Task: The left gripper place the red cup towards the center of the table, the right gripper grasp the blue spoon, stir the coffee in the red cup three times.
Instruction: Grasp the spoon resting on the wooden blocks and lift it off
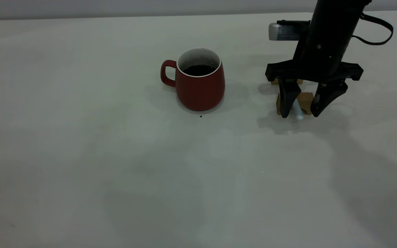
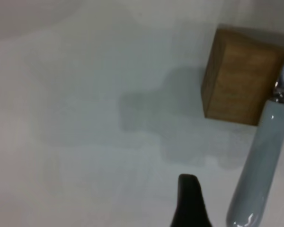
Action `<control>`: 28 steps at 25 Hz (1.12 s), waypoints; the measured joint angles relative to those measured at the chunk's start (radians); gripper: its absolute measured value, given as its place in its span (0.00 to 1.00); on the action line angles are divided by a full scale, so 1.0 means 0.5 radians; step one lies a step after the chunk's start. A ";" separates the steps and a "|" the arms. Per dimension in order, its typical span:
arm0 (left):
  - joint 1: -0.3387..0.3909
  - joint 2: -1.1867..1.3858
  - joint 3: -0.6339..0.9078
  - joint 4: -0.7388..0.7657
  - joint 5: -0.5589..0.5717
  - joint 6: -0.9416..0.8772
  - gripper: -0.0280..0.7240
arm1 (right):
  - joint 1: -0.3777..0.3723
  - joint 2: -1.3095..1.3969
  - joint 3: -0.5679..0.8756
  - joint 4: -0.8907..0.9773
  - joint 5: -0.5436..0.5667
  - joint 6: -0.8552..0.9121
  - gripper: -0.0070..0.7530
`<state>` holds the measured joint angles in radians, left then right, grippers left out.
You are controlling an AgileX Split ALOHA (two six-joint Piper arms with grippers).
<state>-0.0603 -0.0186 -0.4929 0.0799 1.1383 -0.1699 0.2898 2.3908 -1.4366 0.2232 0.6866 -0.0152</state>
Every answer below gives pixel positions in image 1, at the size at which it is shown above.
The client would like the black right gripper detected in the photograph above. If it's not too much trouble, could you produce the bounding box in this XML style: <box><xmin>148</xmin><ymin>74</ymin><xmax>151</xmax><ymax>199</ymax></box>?
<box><xmin>265</xmin><ymin>21</ymin><xmax>364</xmax><ymax>118</ymax></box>

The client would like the red ceramic mug with coffee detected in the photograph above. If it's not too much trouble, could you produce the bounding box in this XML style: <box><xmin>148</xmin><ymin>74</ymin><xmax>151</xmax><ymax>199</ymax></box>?
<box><xmin>160</xmin><ymin>48</ymin><xmax>226</xmax><ymax>112</ymax></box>

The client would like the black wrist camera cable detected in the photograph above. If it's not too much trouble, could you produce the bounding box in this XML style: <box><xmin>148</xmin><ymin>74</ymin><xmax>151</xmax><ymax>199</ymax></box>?
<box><xmin>351</xmin><ymin>13</ymin><xmax>394</xmax><ymax>46</ymax></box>

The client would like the arched wooden block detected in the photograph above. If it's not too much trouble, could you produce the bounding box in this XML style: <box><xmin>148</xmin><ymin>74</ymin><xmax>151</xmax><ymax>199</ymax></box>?
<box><xmin>276</xmin><ymin>92</ymin><xmax>315</xmax><ymax>115</ymax></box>

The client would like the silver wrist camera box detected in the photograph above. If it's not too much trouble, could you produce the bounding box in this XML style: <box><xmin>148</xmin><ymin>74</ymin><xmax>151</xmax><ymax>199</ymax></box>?
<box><xmin>268</xmin><ymin>20</ymin><xmax>312</xmax><ymax>41</ymax></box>

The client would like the grey spoon with white handle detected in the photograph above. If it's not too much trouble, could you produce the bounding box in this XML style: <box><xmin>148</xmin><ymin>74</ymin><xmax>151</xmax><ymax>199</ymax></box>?
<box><xmin>292</xmin><ymin>100</ymin><xmax>304</xmax><ymax>121</ymax></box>

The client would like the flat rectangular wooden block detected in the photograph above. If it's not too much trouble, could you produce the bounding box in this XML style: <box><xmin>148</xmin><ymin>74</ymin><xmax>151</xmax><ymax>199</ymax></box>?
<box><xmin>271</xmin><ymin>78</ymin><xmax>304</xmax><ymax>85</ymax></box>

